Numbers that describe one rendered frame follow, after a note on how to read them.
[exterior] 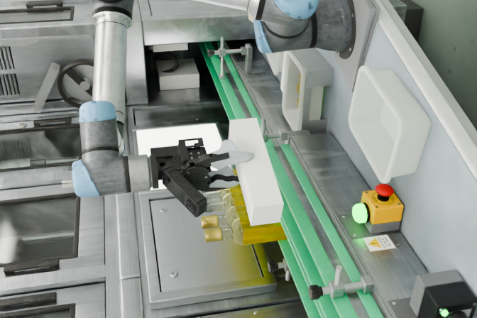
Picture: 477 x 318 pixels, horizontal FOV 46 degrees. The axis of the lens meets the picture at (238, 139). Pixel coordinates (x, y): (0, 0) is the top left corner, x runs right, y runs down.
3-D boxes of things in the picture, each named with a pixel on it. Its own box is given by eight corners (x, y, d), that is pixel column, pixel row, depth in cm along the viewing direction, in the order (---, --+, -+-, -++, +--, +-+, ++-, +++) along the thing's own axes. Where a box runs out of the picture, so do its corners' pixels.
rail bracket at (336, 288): (368, 280, 116) (306, 290, 113) (373, 254, 112) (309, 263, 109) (376, 295, 112) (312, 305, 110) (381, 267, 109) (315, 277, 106)
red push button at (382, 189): (370, 195, 127) (373, 182, 125) (387, 193, 128) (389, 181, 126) (377, 206, 123) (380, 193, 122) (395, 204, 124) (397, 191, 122)
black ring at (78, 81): (113, 101, 239) (62, 106, 235) (108, 55, 228) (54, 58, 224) (114, 107, 235) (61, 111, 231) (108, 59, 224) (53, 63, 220)
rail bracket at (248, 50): (262, 72, 226) (207, 76, 222) (264, 32, 218) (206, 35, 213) (265, 77, 222) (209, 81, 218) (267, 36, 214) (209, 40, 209)
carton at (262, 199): (256, 117, 125) (229, 120, 123) (283, 203, 109) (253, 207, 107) (253, 136, 129) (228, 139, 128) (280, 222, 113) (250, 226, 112)
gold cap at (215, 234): (221, 242, 149) (205, 244, 148) (219, 229, 150) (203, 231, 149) (223, 238, 146) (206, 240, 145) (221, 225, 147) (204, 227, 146)
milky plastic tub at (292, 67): (306, 109, 185) (281, 111, 183) (312, 45, 173) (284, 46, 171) (324, 135, 170) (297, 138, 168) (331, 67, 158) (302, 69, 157)
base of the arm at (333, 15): (338, -21, 143) (300, -17, 142) (357, 15, 134) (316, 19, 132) (329, 27, 155) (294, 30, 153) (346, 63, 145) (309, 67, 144)
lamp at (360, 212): (360, 214, 129) (348, 215, 129) (363, 198, 127) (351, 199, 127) (368, 226, 126) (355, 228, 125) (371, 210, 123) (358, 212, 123)
